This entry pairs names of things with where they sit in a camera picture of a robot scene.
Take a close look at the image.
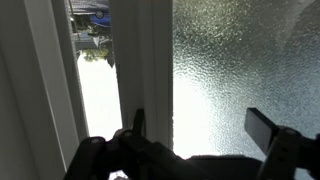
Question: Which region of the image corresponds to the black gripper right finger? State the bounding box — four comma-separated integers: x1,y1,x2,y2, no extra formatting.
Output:
244,108,279,154

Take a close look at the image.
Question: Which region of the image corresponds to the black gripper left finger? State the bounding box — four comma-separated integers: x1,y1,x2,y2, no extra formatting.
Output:
132,109,145,135

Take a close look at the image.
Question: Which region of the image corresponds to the blue parked car outside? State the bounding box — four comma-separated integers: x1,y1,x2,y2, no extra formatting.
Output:
89,10,111,28

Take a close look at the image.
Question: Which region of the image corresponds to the white window frame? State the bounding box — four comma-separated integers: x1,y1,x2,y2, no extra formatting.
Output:
0,0,87,180

